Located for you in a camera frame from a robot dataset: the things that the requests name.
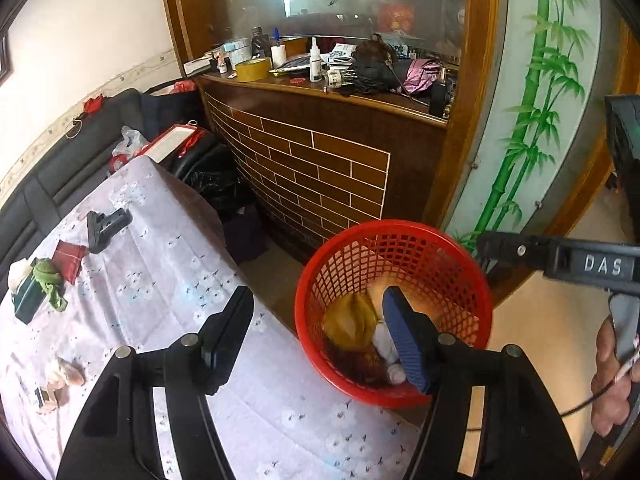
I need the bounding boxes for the white dropper bottle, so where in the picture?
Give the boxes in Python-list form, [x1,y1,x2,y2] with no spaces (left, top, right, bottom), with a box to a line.
[308,37,323,82]

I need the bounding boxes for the wooden cabinet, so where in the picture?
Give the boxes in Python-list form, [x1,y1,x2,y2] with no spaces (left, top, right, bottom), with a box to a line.
[157,0,508,281]

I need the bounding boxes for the framed picture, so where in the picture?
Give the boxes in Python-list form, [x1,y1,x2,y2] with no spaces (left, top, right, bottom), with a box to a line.
[0,30,12,86]

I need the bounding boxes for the dark bag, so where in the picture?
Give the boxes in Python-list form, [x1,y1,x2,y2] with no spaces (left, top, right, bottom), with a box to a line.
[141,80,203,133]

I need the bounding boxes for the red packet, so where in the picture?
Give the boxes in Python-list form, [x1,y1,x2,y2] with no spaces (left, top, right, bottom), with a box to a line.
[51,240,91,281]

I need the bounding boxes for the crumpled pinkish tissues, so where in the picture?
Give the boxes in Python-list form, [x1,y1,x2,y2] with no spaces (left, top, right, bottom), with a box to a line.
[45,357,86,388]

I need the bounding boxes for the black plastic bag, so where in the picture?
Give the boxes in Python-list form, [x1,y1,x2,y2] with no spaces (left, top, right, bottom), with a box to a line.
[172,132,251,221]

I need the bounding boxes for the black toy gun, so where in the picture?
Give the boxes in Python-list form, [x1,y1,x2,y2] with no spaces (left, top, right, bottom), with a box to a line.
[86,207,133,254]

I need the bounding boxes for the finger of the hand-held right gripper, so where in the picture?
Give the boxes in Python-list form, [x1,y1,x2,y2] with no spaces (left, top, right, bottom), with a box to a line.
[475,231,558,278]

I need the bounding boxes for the green tissue box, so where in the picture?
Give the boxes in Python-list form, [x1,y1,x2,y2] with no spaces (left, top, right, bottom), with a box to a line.
[7,260,51,325]

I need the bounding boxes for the person's right hand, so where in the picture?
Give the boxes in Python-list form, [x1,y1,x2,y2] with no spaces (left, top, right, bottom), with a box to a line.
[590,317,640,438]

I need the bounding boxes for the black cable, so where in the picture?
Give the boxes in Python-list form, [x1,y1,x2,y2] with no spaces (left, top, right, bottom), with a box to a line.
[560,355,640,417]

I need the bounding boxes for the clear plastic bag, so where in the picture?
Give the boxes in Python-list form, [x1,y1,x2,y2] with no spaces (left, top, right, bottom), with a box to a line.
[111,127,151,161]

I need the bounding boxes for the bamboo painted glass panel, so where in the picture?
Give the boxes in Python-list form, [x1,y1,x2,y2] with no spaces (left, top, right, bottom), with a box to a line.
[442,0,601,261]

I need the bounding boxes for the red plastic basket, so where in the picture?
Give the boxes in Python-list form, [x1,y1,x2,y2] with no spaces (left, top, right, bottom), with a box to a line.
[294,219,494,406]

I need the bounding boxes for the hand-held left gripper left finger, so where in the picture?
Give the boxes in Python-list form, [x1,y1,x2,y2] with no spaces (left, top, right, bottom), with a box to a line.
[56,285,256,480]

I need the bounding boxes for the green cloth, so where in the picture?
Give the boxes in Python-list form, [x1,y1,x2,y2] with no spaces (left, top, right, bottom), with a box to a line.
[32,258,68,311]

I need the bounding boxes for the yellow plastic bag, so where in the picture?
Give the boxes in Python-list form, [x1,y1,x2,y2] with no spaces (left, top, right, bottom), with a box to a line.
[322,292,381,356]

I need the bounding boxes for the black sofa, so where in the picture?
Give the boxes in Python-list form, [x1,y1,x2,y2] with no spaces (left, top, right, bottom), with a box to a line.
[0,87,201,221]

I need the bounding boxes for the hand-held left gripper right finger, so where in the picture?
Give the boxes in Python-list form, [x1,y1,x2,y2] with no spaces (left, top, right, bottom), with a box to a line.
[381,285,583,480]

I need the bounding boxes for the yellow tape roll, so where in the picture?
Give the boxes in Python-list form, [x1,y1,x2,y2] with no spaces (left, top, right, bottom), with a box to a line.
[235,57,273,82]

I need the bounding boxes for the black cylinder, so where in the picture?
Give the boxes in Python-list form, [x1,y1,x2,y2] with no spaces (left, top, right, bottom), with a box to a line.
[430,80,453,118]

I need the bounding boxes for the black umbrella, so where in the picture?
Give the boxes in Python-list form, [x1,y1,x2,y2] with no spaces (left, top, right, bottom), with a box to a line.
[345,35,406,98]

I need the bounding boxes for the red white flat box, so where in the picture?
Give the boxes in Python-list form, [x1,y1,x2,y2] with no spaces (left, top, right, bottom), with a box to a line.
[132,122,201,161]

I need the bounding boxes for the pink umbrella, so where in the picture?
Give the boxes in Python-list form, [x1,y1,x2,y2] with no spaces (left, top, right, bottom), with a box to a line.
[395,58,446,96]

